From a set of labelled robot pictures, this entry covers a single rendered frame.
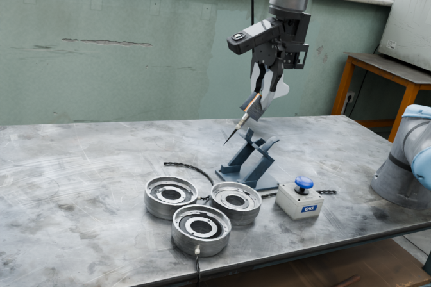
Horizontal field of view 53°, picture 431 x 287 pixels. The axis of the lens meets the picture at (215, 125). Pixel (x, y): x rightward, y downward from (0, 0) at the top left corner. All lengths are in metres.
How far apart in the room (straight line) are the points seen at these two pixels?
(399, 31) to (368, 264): 2.06
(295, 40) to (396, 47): 2.25
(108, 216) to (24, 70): 1.58
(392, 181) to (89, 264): 0.72
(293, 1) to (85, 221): 0.56
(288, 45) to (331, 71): 2.29
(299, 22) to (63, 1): 1.55
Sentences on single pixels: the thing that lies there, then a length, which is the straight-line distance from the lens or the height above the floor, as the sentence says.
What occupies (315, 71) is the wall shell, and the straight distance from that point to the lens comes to 3.07.
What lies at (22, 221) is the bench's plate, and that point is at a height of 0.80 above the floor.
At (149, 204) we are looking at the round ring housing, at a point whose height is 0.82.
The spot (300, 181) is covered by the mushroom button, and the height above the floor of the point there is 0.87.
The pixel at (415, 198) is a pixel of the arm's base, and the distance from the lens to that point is 1.14.
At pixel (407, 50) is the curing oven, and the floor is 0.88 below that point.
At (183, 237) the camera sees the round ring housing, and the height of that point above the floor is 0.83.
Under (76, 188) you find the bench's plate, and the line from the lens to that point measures 0.92.
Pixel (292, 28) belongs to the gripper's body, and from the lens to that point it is 0.91.
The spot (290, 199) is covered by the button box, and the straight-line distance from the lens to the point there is 0.93.
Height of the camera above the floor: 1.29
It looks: 22 degrees down
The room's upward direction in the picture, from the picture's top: 11 degrees clockwise
